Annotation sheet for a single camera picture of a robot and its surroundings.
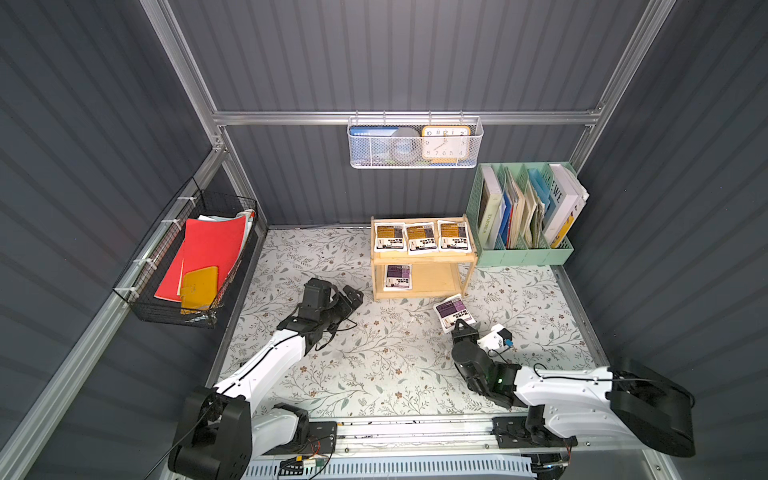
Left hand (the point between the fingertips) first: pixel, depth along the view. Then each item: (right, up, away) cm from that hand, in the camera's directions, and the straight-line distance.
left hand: (352, 301), depth 85 cm
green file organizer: (+56, +27, +14) cm, 63 cm away
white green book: (+43, +30, +10) cm, 53 cm away
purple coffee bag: (+28, -3, +1) cm, 29 cm away
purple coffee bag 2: (+13, +6, +16) cm, 21 cm away
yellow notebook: (-33, +6, -17) cm, 38 cm away
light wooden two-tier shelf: (+7, +12, -1) cm, 14 cm away
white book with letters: (+68, +31, +9) cm, 76 cm away
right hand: (+30, -4, -3) cm, 30 cm away
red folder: (-36, +16, -11) cm, 41 cm away
